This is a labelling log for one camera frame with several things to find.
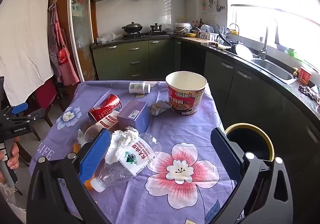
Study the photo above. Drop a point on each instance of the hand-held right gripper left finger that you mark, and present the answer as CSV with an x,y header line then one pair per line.
x,y
96,155

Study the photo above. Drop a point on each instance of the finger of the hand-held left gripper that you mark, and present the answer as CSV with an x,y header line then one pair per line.
x,y
33,115
19,108

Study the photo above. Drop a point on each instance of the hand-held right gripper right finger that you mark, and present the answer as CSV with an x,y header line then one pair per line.
x,y
225,150

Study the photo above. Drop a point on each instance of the clear plastic cup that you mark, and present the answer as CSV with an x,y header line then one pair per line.
x,y
91,133

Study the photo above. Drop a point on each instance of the white tissue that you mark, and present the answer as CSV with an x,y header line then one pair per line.
x,y
80,138
120,141

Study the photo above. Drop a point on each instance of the yellow-rimmed black trash bin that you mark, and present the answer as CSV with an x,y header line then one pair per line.
x,y
250,139

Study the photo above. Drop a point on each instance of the red and white packet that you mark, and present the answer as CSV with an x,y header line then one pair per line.
x,y
107,120

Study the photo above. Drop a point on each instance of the clear plastic water bottle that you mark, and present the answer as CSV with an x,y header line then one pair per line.
x,y
136,159

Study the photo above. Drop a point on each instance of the red soda can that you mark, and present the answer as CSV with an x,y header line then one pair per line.
x,y
105,108

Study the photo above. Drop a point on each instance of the purple cardboard box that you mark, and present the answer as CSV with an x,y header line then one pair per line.
x,y
135,116

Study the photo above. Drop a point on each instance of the red instant noodle cup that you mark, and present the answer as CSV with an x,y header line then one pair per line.
x,y
185,99

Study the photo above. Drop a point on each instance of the snack wrapper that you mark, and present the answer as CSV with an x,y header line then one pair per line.
x,y
158,108

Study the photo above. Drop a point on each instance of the person's left hand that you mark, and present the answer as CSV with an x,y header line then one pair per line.
x,y
13,157

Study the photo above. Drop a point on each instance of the red chair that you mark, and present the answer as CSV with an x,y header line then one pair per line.
x,y
45,94

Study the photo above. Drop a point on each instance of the purple floral tablecloth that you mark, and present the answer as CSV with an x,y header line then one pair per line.
x,y
175,126

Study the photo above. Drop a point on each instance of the red checked apron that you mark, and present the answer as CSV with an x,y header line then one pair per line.
x,y
65,64

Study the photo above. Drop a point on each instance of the dark lower cabinets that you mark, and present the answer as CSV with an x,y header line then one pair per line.
x,y
250,94

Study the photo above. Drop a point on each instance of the person's light frayed clothing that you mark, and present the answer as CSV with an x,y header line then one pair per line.
x,y
8,191

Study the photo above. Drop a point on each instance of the white hanging sheet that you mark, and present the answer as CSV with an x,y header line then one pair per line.
x,y
25,39

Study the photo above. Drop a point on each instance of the white pill bottle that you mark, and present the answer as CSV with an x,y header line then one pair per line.
x,y
138,87

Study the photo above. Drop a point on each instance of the steel sink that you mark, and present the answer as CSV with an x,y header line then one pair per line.
x,y
272,69

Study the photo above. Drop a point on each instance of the frosted glass sliding door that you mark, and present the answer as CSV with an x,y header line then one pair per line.
x,y
82,26

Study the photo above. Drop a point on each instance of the black frying pan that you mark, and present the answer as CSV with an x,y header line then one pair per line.
x,y
240,49

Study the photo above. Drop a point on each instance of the wooden rolling pin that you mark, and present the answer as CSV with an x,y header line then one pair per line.
x,y
217,45

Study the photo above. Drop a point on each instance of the green lower cabinets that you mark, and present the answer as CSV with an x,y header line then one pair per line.
x,y
132,56

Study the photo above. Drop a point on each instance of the clear plastic bag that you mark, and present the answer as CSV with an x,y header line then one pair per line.
x,y
107,38

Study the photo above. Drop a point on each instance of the steel kitchen faucet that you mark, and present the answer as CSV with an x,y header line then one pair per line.
x,y
263,49

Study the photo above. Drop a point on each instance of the red paper cup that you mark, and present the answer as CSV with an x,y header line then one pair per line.
x,y
305,75

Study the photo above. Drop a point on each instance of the wooden cutting board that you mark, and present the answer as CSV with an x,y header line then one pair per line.
x,y
200,40

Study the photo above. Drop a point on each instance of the white dish rack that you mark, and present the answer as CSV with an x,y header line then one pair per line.
x,y
208,34

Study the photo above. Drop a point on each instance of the white lidded bucket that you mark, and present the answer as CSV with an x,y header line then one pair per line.
x,y
182,28

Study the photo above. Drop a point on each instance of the gas stove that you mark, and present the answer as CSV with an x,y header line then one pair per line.
x,y
147,34

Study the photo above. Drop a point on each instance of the black wok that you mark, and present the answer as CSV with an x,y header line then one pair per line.
x,y
132,28

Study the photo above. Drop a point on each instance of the hanging wall utensils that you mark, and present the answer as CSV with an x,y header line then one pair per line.
x,y
211,2

